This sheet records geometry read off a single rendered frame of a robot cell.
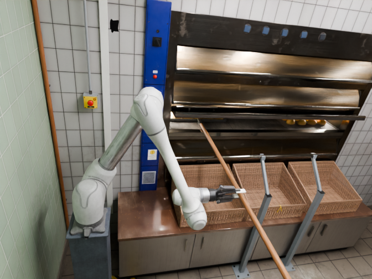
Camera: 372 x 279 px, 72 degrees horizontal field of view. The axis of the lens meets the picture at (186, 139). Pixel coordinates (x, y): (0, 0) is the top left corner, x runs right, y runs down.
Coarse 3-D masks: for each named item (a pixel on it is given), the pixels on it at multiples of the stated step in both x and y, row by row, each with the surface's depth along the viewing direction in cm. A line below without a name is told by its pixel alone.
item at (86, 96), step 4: (84, 92) 184; (88, 92) 185; (92, 92) 186; (96, 92) 187; (84, 96) 180; (88, 96) 181; (92, 96) 181; (96, 96) 182; (84, 100) 181; (88, 100) 182; (92, 100) 183; (96, 100) 183; (84, 104) 183; (96, 104) 185
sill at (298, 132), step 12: (180, 132) 220; (192, 132) 223; (216, 132) 228; (228, 132) 231; (240, 132) 234; (252, 132) 237; (264, 132) 240; (276, 132) 243; (288, 132) 246; (300, 132) 249; (312, 132) 253; (324, 132) 256; (336, 132) 259
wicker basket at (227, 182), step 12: (180, 168) 235; (192, 168) 238; (204, 168) 241; (216, 168) 244; (192, 180) 241; (204, 180) 244; (216, 180) 248; (228, 180) 245; (204, 204) 232; (216, 204) 234; (228, 204) 236; (240, 204) 222; (180, 216) 203; (216, 216) 221; (228, 216) 214; (240, 216) 218
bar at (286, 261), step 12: (180, 156) 189; (192, 156) 191; (204, 156) 193; (216, 156) 195; (228, 156) 197; (240, 156) 199; (252, 156) 202; (264, 156) 204; (276, 156) 207; (288, 156) 210; (300, 156) 213; (312, 156) 216; (264, 168) 203; (264, 180) 201; (264, 204) 200; (312, 204) 216; (264, 216) 206; (312, 216) 221; (300, 228) 231; (252, 240) 219; (300, 240) 235; (288, 252) 247; (240, 264) 240; (288, 264) 253; (240, 276) 239
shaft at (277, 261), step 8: (208, 136) 213; (216, 152) 193; (224, 168) 177; (232, 176) 170; (232, 184) 164; (248, 208) 145; (256, 224) 136; (264, 232) 131; (264, 240) 128; (272, 248) 123; (272, 256) 121; (280, 264) 116; (280, 272) 115
